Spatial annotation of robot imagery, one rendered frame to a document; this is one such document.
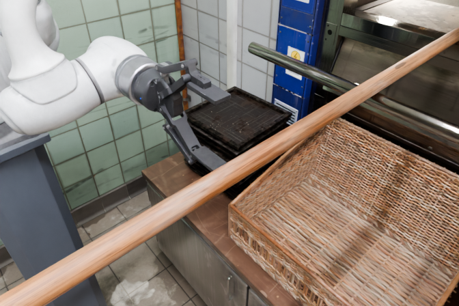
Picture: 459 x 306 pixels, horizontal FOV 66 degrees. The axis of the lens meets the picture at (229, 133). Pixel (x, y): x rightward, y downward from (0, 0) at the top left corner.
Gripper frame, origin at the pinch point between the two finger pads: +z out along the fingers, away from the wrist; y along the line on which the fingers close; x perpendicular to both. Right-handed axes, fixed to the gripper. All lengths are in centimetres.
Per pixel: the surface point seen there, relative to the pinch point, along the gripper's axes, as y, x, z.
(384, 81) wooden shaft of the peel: -2.0, -32.8, 9.3
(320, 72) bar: 0.9, -31.6, -4.1
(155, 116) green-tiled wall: 74, -48, -113
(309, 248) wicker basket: 59, -35, 1
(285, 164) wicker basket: 43, -43, -18
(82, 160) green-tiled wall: 82, -5, -113
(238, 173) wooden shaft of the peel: -1.3, 4.7, 9.7
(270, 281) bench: 60, -18, 1
